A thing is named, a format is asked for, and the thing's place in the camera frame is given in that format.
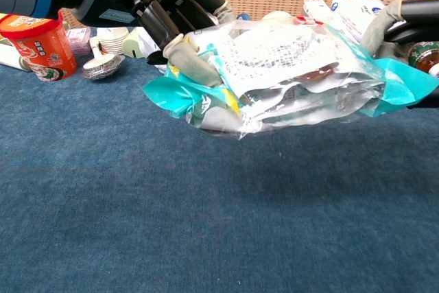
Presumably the silver foil cup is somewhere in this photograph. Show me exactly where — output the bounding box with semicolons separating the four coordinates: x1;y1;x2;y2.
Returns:
80;54;126;82

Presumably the transparent teal-edged snack bag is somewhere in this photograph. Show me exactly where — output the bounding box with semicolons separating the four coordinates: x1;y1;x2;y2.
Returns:
142;14;439;141

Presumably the beige upturned bowl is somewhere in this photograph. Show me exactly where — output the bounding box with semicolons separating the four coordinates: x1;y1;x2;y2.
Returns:
261;10;293;22

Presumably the small purple box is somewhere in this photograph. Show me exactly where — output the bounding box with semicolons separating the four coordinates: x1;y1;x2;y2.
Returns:
66;27;92;56

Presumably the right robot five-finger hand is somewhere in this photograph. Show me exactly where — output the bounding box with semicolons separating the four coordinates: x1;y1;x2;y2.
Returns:
359;0;439;109

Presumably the red instant noodle cup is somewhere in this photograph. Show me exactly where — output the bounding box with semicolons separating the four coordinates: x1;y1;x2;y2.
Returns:
0;10;78;82

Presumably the white long carton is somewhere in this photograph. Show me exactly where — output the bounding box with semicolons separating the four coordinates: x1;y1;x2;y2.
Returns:
301;0;336;25

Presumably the white tissue pack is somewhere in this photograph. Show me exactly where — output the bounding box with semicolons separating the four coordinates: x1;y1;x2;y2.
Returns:
330;0;388;45

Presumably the pale green holder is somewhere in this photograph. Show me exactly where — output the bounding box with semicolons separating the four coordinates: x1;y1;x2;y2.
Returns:
122;27;154;60

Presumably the blue carpet table cover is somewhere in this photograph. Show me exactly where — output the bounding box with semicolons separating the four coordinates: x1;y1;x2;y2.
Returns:
0;55;439;293

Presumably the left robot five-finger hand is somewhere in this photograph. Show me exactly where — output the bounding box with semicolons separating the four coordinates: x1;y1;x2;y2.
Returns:
99;0;237;89

